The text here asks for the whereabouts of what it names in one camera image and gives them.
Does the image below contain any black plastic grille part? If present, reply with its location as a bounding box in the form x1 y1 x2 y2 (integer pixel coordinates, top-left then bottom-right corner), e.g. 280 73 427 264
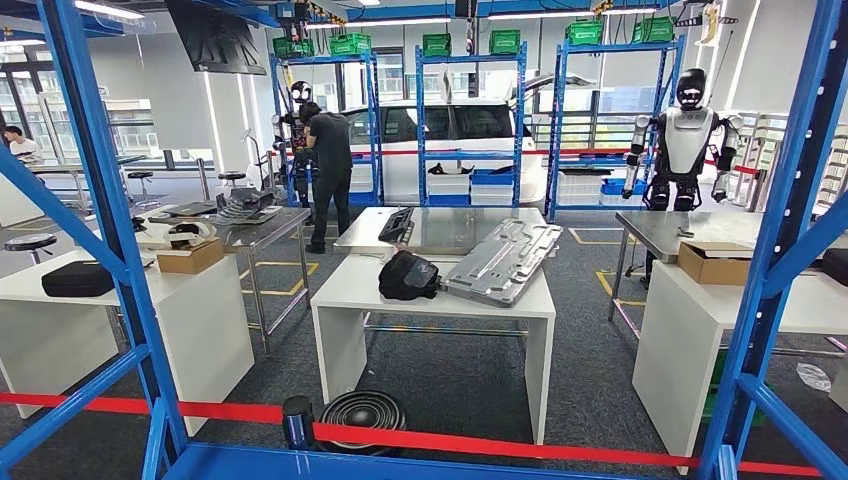
377 205 416 244

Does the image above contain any silver metal panel part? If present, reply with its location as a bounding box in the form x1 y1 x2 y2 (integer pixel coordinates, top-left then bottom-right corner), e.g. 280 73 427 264
440 217 564 309

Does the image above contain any blue metal shelf rack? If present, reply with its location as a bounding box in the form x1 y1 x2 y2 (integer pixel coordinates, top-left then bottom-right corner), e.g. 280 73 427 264
268 49 386 208
0 0 848 480
414 40 529 208
543 34 687 222

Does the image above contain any steel table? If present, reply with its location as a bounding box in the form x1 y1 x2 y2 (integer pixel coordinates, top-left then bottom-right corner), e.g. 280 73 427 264
132 201 313 356
606 209 783 336
332 205 564 335

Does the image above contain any black welding helmet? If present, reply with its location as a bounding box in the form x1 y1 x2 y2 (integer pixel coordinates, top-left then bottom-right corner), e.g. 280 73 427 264
378 249 442 302

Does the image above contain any white car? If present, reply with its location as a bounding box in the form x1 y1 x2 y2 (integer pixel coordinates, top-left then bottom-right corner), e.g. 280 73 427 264
341 71 594 205

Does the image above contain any white table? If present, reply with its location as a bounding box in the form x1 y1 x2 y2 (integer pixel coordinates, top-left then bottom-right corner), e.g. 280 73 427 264
0 250 256 439
309 253 556 446
631 261 848 475

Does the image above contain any person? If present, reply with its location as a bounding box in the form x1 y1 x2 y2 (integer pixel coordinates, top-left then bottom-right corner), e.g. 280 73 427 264
1 125 42 165
299 101 354 255

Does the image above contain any red barrier tape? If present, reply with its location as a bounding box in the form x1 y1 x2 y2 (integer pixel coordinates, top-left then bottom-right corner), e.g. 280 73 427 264
351 145 760 177
0 392 823 478

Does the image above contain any black ribbed round base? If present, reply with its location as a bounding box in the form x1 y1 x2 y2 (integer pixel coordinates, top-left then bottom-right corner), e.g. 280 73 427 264
319 389 407 457

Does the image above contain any grey device stack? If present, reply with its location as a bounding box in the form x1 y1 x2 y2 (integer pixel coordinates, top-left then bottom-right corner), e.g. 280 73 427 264
215 187 285 225

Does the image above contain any black humanoid robot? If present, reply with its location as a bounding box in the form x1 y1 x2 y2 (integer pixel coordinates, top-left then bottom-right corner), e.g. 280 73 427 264
271 80 316 210

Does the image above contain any ceiling light strip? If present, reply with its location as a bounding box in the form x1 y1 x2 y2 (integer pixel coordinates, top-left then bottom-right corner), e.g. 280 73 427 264
488 6 657 20
74 0 145 19
304 16 452 30

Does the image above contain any blue overhead gantry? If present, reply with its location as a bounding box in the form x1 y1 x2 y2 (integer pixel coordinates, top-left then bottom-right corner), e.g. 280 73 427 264
0 0 664 40

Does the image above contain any open cardboard box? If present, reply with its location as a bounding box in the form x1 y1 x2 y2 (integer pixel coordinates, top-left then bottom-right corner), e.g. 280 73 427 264
676 241 757 287
156 237 227 276

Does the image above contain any grey laptop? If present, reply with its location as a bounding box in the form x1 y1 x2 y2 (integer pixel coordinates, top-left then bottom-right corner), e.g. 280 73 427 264
146 198 220 225

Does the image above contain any white headset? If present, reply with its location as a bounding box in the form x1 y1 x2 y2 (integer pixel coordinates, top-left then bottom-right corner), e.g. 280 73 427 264
135 220 219 252

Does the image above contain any blue electric hoist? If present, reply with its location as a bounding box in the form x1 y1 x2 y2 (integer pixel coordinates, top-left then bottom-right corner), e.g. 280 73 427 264
274 0 313 41

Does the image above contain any white humanoid robot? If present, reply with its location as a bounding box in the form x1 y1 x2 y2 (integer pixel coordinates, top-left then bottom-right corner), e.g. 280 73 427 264
620 67 745 289

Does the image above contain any black hanging monitor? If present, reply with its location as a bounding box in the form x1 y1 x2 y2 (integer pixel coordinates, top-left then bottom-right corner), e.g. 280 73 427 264
165 0 268 76

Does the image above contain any long dark desk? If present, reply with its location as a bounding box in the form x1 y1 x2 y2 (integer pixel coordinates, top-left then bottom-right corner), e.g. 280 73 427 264
26 154 150 207

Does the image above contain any black zip case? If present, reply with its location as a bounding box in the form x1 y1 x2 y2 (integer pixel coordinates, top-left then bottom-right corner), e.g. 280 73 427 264
40 260 116 299
821 248 848 287

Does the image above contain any white slatted rack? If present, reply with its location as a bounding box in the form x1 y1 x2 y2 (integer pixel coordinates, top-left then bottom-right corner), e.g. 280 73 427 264
728 109 848 210

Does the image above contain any yellow hoist hook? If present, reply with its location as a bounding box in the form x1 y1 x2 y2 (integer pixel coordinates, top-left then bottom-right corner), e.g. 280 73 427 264
675 0 740 44

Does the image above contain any clear plastic bag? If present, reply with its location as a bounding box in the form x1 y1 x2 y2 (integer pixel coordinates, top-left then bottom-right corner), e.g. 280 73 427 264
794 362 833 393

